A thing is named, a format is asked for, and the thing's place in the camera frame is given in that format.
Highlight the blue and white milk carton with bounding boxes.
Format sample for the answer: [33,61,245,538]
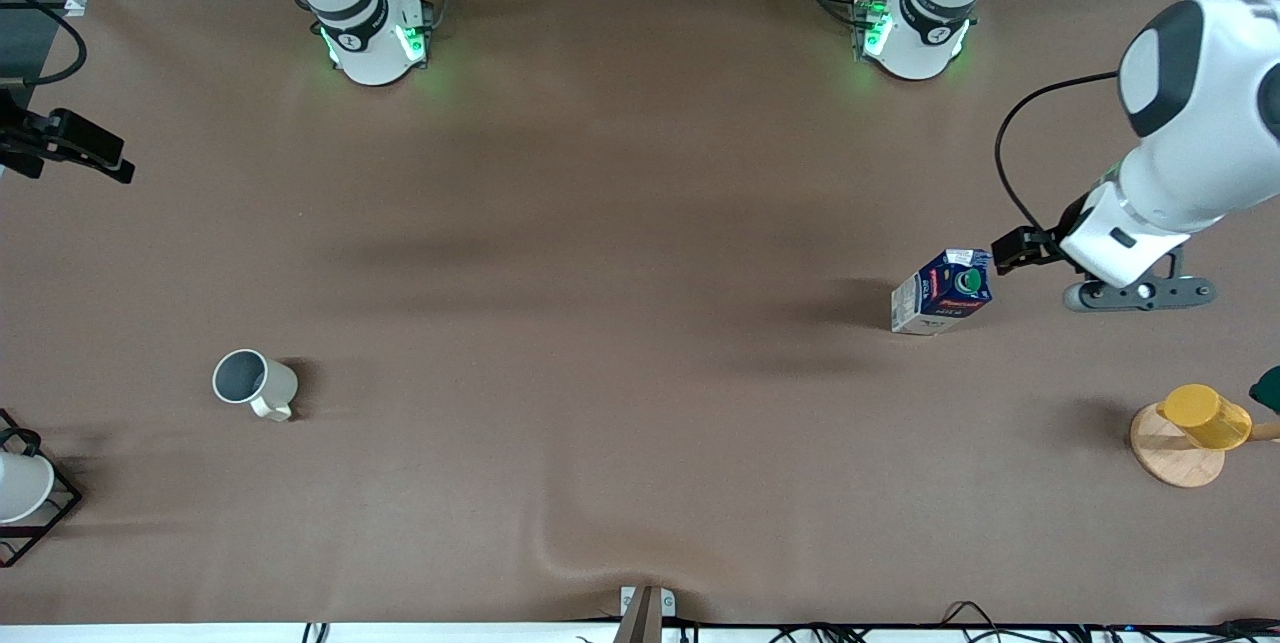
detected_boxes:
[891,248,995,337]

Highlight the cream mug with grey inside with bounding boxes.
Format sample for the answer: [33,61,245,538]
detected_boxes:
[212,349,300,423]

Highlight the yellow cup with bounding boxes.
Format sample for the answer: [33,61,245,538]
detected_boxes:
[1157,384,1254,451]

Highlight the round wooden cup stand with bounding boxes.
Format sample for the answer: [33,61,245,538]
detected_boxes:
[1130,403,1280,489]

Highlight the white cup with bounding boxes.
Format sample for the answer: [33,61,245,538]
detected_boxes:
[0,451,55,525]

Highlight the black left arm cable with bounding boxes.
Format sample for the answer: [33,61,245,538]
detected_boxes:
[994,71,1121,236]

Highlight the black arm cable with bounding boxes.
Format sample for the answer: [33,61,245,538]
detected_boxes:
[994,71,1121,236]
[0,0,89,90]

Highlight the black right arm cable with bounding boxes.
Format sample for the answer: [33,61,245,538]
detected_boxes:
[0,0,89,90]

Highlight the black wire rack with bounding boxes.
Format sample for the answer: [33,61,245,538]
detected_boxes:
[0,409,84,568]

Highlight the black floor cables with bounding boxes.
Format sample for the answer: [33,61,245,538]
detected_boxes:
[770,601,1280,643]

